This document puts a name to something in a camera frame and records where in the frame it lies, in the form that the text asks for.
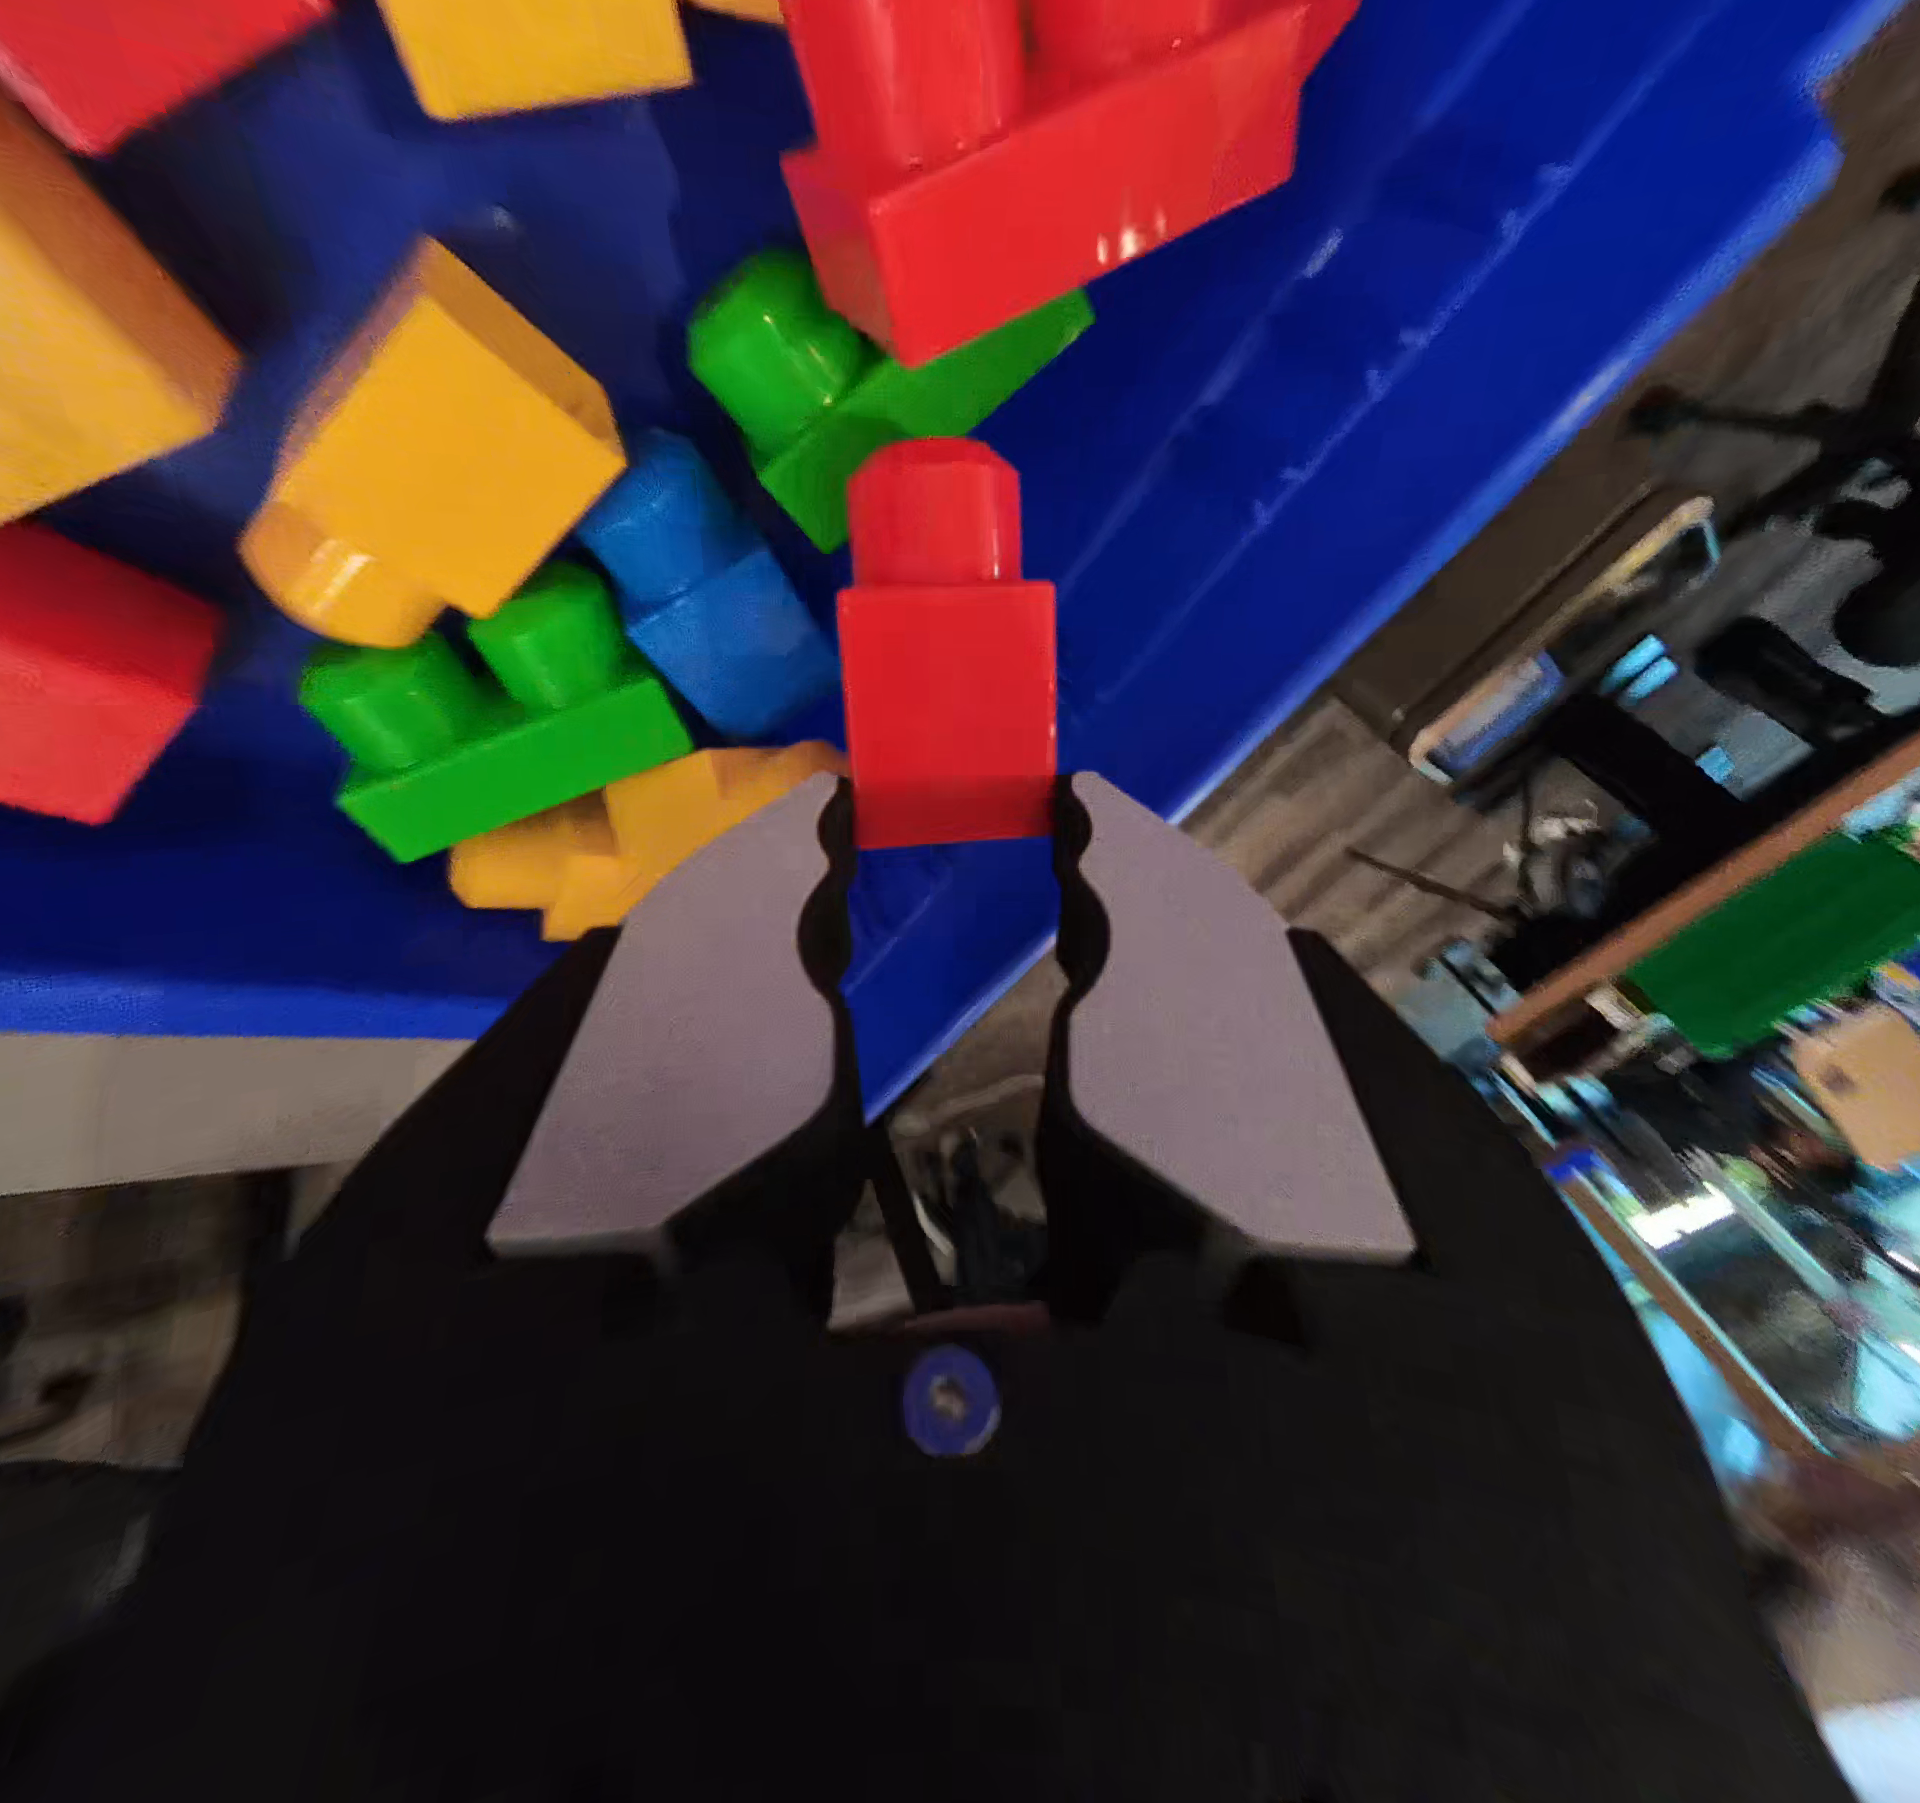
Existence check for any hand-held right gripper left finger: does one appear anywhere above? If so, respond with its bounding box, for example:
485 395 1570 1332
490 771 861 1263

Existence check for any green box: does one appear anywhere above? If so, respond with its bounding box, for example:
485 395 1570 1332
1628 837 1920 1058

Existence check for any blue toy block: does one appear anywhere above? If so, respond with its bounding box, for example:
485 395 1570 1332
577 432 843 740

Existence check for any wooden background table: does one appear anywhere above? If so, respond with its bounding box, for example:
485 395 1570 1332
1486 737 1920 1058

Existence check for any green two-stud toy block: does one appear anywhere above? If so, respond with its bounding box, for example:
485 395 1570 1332
295 560 696 862
684 246 1091 551

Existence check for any blue plastic bin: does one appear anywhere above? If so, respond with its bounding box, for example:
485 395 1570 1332
0 0 1920 1125

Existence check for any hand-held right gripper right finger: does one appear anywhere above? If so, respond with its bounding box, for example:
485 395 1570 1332
1050 771 1418 1265

